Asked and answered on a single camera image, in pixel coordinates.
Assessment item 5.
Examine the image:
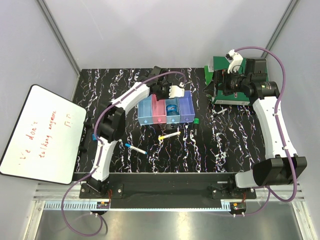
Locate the green cap grey marker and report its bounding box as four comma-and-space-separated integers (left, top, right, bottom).
193, 118, 199, 136

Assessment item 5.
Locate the white whiteboard red writing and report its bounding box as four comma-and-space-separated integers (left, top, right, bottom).
0, 84, 87, 185

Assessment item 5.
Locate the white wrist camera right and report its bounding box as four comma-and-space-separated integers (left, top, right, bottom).
225, 49, 243, 74

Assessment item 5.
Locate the light blue bin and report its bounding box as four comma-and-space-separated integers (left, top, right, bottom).
165, 97, 181, 124
137, 96, 153, 126

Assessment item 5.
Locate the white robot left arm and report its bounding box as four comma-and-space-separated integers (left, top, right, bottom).
86, 66, 172, 198

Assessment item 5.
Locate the pink bin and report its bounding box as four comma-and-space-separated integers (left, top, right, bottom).
151, 94, 167, 124

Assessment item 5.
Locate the green ring binder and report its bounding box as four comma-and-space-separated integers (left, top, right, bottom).
203, 56, 268, 106

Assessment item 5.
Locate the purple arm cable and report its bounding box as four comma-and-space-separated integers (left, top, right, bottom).
232, 46, 300, 216
60, 71, 186, 237

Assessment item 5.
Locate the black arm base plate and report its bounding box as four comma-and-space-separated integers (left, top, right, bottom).
79, 173, 257, 211

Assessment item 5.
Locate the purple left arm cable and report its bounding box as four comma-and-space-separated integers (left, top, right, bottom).
60, 71, 186, 237

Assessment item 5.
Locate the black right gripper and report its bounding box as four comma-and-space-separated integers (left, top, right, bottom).
202, 67, 250, 98

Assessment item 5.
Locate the yellow cap white marker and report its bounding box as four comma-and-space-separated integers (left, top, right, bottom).
158, 131, 181, 141

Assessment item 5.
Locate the blue cap white marker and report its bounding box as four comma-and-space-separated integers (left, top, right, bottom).
125, 143, 147, 155

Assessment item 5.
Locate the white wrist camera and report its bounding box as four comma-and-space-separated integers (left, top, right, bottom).
168, 83, 185, 99
225, 49, 243, 74

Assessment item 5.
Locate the purple bin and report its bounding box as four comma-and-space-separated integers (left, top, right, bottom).
178, 90, 195, 123

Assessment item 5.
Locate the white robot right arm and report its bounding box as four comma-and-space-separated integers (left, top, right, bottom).
203, 57, 307, 199

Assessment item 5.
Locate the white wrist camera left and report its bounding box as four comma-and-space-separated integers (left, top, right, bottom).
168, 83, 185, 99

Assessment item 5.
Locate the small black silver pen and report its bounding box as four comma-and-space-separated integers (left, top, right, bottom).
211, 109, 227, 119

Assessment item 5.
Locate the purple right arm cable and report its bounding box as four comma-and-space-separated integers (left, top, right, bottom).
232, 46, 300, 216

